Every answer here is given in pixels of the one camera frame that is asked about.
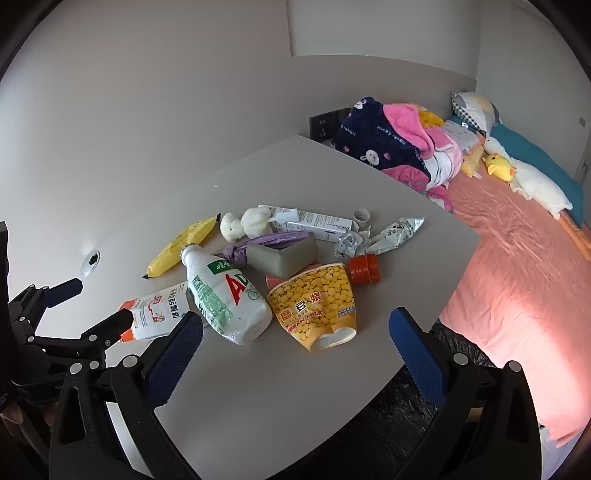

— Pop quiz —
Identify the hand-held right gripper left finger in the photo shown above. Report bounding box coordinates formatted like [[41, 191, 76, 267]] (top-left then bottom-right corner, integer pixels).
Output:
[[48, 311, 204, 480]]

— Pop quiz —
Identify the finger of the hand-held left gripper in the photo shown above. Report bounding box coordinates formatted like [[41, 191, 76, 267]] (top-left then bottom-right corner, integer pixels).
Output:
[[7, 278, 84, 339], [28, 308, 136, 370]]

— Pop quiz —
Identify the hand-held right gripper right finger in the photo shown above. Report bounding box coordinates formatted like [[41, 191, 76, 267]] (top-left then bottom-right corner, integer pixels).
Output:
[[389, 307, 542, 480]]

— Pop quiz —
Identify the white plastic bottle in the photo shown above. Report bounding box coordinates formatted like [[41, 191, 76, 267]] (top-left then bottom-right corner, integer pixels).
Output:
[[179, 244, 274, 346]]

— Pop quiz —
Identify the bin with black bag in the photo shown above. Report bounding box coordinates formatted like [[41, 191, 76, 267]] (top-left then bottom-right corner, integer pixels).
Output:
[[360, 323, 504, 480]]

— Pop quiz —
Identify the orange bottle cap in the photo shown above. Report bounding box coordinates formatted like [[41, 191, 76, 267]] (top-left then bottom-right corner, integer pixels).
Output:
[[348, 254, 382, 286]]

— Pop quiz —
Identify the yellow snack packet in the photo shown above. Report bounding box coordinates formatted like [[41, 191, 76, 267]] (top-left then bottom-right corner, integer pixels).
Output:
[[147, 216, 218, 279]]

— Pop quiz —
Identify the yellow paper cup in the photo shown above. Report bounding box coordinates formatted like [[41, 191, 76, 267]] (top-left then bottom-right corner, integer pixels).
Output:
[[267, 262, 358, 354]]

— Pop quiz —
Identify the silver snack pouch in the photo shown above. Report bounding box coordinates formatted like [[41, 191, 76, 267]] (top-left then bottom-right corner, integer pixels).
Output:
[[367, 217, 426, 256]]

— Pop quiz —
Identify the person's left hand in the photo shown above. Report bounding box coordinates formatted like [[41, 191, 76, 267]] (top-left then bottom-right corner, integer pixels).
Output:
[[0, 401, 58, 435]]

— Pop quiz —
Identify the bed with pink sheet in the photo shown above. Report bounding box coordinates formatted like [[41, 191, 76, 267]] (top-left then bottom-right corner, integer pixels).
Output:
[[438, 115, 591, 444]]

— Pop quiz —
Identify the crumpled foil wrapper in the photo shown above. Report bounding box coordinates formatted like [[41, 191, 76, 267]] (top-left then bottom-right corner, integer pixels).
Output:
[[333, 231, 370, 259]]

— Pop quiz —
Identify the grey green box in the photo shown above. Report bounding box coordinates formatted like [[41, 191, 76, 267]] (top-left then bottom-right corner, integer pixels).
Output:
[[246, 237, 319, 280]]

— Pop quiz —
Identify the purple plastic bag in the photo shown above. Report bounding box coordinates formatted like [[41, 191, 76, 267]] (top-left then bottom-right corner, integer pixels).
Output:
[[222, 232, 310, 267]]

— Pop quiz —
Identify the white plush toy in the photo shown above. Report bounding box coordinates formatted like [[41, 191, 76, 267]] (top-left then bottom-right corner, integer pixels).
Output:
[[219, 208, 278, 244]]

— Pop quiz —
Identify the pink printed cloth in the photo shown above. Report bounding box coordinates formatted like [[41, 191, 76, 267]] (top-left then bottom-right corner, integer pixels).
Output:
[[425, 184, 455, 213]]

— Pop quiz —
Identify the long white carton box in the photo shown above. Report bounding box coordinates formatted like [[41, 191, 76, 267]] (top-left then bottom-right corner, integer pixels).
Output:
[[257, 204, 358, 241]]

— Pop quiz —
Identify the yellow corn plush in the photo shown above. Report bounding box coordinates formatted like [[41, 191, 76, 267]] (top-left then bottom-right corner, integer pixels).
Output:
[[460, 148, 483, 178]]

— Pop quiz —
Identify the orange carrot plush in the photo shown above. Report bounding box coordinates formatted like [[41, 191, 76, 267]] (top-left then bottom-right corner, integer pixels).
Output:
[[558, 215, 591, 259]]

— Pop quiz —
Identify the yellow duck plush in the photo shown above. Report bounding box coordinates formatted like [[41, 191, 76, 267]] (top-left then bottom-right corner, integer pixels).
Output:
[[481, 152, 517, 183]]

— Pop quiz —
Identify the white pink printed quilt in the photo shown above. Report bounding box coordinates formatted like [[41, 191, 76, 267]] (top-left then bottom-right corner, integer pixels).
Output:
[[422, 120, 476, 185]]

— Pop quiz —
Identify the white goose plush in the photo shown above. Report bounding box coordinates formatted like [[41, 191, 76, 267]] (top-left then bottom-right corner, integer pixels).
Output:
[[482, 136, 573, 220]]

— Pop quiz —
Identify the teal pillow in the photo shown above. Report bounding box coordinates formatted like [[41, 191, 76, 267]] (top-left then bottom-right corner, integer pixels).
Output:
[[489, 122, 585, 215]]

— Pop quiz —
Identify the pink fluffy blanket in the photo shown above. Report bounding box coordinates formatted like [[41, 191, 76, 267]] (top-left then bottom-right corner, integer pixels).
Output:
[[383, 102, 437, 158]]

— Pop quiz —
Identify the checked pillow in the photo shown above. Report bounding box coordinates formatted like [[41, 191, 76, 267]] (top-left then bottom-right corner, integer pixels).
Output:
[[451, 91, 502, 137]]

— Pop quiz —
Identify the black wall outlet panel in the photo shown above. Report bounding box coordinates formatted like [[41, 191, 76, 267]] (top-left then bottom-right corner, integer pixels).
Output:
[[309, 107, 354, 145]]

